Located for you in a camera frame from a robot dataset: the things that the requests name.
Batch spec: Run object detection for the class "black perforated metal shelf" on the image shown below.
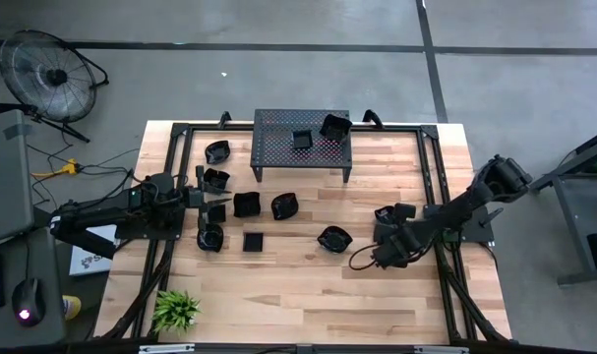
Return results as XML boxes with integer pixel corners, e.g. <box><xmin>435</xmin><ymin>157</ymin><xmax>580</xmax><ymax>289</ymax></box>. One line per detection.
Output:
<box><xmin>250</xmin><ymin>108</ymin><xmax>354</xmax><ymax>184</ymax></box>

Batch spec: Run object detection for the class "grey hard case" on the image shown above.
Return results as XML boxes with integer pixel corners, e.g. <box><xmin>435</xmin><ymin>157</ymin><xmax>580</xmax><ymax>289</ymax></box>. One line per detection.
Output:
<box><xmin>0</xmin><ymin>108</ymin><xmax>35</xmax><ymax>250</ymax></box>

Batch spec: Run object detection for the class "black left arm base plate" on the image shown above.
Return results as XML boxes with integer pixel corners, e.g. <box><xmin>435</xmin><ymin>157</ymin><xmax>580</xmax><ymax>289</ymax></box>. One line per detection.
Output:
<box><xmin>114</xmin><ymin>208</ymin><xmax>187</xmax><ymax>242</ymax></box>

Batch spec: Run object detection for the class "grey desk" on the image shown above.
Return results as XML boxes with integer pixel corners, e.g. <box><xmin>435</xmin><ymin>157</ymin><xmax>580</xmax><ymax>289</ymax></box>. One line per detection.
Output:
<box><xmin>0</xmin><ymin>226</ymin><xmax>68</xmax><ymax>349</ymax></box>

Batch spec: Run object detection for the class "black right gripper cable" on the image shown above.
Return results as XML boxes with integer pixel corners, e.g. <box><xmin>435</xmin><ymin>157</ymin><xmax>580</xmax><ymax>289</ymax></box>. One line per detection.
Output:
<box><xmin>348</xmin><ymin>242</ymin><xmax>381</xmax><ymax>272</ymax></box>

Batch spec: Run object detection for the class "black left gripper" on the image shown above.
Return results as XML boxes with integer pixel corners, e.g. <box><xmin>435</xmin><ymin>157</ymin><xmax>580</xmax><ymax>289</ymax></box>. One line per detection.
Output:
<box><xmin>178</xmin><ymin>165</ymin><xmax>233</xmax><ymax>232</ymax></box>

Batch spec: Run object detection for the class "yellow cable connector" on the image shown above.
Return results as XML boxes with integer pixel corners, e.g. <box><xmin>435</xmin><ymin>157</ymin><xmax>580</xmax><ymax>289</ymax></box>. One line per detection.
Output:
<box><xmin>30</xmin><ymin>157</ymin><xmax>83</xmax><ymax>179</ymax></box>

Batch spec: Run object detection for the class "grey metal cart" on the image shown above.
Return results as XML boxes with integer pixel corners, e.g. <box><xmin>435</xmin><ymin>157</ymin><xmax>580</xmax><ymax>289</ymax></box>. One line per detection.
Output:
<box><xmin>525</xmin><ymin>125</ymin><xmax>597</xmax><ymax>287</ymax></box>

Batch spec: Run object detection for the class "yellow cup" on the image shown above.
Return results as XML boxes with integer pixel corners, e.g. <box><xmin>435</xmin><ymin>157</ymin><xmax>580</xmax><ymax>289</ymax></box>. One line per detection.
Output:
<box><xmin>61</xmin><ymin>294</ymin><xmax>83</xmax><ymax>322</ymax></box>

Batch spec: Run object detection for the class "black floor fan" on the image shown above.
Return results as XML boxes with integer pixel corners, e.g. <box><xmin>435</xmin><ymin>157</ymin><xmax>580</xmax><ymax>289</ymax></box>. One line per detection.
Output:
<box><xmin>0</xmin><ymin>29</ymin><xmax>110</xmax><ymax>124</ymax></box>

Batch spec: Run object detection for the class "green artificial plant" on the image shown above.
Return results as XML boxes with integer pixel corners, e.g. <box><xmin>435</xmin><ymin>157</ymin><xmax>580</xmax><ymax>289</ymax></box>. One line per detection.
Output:
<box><xmin>150</xmin><ymin>288</ymin><xmax>203</xmax><ymax>334</ymax></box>

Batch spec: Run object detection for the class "black leaf-shaped dish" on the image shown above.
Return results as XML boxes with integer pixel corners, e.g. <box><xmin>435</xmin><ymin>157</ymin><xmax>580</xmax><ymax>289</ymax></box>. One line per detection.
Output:
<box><xmin>374</xmin><ymin>205</ymin><xmax>401</xmax><ymax>228</ymax></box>
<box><xmin>317</xmin><ymin>225</ymin><xmax>354</xmax><ymax>255</ymax></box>
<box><xmin>270</xmin><ymin>192</ymin><xmax>300</xmax><ymax>221</ymax></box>
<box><xmin>204</xmin><ymin>140</ymin><xmax>232</xmax><ymax>166</ymax></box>

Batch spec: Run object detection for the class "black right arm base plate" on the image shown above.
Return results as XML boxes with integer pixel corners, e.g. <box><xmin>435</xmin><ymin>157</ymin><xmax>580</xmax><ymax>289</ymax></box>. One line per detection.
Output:
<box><xmin>423</xmin><ymin>204</ymin><xmax>505</xmax><ymax>245</ymax></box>

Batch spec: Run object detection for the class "black aluminium table frame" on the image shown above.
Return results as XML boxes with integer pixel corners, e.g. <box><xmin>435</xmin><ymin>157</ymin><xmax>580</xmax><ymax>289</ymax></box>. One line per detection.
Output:
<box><xmin>94</xmin><ymin>120</ymin><xmax>513</xmax><ymax>345</ymax></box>

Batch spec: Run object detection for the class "black round dish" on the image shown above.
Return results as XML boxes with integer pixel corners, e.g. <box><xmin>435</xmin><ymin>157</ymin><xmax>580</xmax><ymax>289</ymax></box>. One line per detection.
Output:
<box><xmin>196</xmin><ymin>223</ymin><xmax>225</xmax><ymax>253</ymax></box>

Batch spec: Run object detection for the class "white printed box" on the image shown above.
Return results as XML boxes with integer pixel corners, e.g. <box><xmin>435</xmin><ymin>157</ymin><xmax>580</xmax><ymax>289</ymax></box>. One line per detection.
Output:
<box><xmin>69</xmin><ymin>223</ymin><xmax>120</xmax><ymax>277</ymax></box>

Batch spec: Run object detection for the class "black wavy square dish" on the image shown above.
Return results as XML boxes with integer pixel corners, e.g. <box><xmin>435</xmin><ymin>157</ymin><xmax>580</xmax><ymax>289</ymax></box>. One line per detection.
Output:
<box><xmin>319</xmin><ymin>113</ymin><xmax>353</xmax><ymax>145</ymax></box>
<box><xmin>203</xmin><ymin>167</ymin><xmax>232</xmax><ymax>193</ymax></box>
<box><xmin>232</xmin><ymin>191</ymin><xmax>263</xmax><ymax>219</ymax></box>

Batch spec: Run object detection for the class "grey tape piece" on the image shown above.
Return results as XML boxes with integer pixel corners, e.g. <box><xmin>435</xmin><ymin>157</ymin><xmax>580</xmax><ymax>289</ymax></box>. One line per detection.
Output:
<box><xmin>2</xmin><ymin>122</ymin><xmax>33</xmax><ymax>142</ymax></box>

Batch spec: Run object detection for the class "black floor cable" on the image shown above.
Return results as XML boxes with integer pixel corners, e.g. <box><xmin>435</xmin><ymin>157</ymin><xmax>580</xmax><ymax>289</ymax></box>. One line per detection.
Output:
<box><xmin>26</xmin><ymin>142</ymin><xmax>147</xmax><ymax>210</ymax></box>

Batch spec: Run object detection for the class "silver metal bracket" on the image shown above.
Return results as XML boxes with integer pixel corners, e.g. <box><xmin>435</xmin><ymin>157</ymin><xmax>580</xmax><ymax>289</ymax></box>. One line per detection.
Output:
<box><xmin>413</xmin><ymin>345</ymin><xmax>470</xmax><ymax>354</ymax></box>
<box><xmin>138</xmin><ymin>343</ymin><xmax>196</xmax><ymax>354</ymax></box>

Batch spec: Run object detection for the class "black computer mouse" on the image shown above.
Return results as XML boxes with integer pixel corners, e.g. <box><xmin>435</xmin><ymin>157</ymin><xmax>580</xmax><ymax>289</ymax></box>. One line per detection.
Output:
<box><xmin>11</xmin><ymin>277</ymin><xmax>47</xmax><ymax>328</ymax></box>

